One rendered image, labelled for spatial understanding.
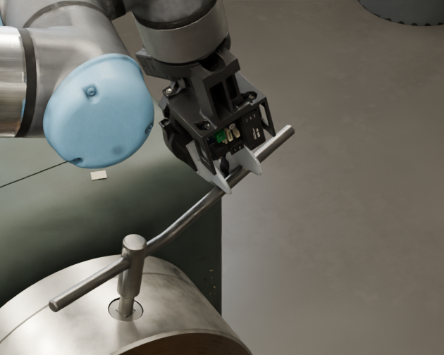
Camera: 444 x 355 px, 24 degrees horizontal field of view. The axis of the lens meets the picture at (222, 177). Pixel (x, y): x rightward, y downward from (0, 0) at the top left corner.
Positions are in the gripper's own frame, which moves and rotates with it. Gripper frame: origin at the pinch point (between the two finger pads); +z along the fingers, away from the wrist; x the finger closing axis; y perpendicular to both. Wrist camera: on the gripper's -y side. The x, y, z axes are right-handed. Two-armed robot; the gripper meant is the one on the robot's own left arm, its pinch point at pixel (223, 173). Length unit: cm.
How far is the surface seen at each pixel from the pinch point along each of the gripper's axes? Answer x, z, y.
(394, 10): 139, 165, -163
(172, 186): -3.7, 4.5, -6.4
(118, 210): -10.3, 3.0, -6.2
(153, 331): -15.2, 2.0, 10.1
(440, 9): 152, 166, -152
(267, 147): 5.2, -0.6, 0.8
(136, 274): -13.9, -3.3, 7.5
